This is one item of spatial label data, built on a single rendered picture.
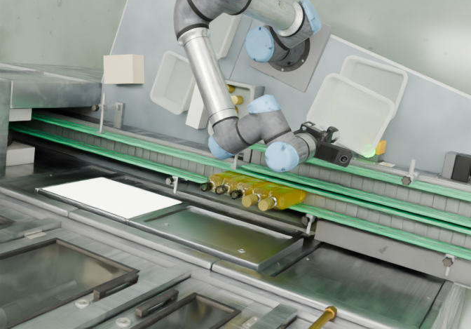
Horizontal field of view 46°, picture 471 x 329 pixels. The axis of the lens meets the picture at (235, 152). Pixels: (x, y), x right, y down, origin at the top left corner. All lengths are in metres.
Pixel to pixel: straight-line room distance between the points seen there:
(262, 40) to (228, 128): 0.52
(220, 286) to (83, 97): 1.28
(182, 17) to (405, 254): 1.02
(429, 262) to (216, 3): 1.04
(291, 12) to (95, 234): 0.91
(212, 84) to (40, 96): 1.05
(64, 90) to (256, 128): 1.24
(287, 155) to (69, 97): 1.35
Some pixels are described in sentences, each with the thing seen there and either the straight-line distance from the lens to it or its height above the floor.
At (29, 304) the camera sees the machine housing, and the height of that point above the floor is 1.83.
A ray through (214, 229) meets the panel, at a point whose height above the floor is 1.14.
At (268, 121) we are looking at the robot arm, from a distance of 1.36.
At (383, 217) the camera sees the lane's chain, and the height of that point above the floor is 0.88.
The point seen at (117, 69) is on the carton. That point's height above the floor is 0.82.
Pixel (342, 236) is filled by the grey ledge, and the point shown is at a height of 0.88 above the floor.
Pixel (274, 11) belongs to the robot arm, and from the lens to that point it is 1.70.
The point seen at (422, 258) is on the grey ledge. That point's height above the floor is 0.88.
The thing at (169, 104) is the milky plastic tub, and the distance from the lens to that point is 2.33.
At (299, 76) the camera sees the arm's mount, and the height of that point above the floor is 0.76.
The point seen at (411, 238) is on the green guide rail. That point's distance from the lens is 1.81.
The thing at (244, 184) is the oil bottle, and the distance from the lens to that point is 1.83.
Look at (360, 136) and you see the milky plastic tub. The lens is 1.69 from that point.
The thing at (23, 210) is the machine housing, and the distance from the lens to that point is 1.98.
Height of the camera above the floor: 2.67
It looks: 60 degrees down
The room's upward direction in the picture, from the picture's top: 101 degrees counter-clockwise
